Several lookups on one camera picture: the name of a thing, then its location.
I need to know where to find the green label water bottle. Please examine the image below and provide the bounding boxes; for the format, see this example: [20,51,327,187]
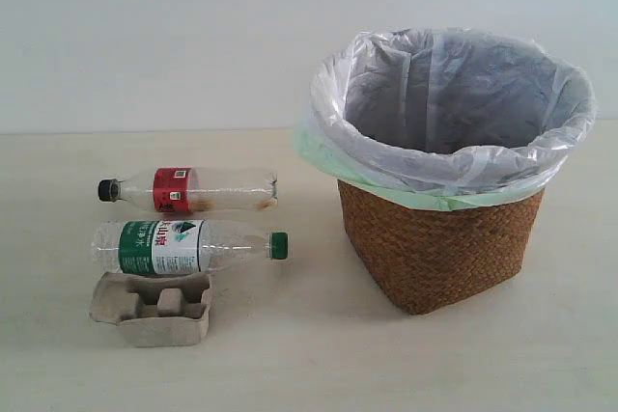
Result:
[91,219,289,277]

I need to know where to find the red label plastic bottle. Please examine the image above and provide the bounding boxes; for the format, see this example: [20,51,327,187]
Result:
[98,166,277,214]

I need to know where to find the woven brown waste basket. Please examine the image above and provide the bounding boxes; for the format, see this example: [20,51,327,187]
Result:
[338,181,543,315]

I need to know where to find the white plastic bin liner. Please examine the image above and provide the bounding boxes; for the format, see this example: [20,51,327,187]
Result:
[300,28,597,196]

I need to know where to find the grey paper pulp tray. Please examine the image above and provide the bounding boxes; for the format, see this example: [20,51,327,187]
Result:
[90,273,212,347]

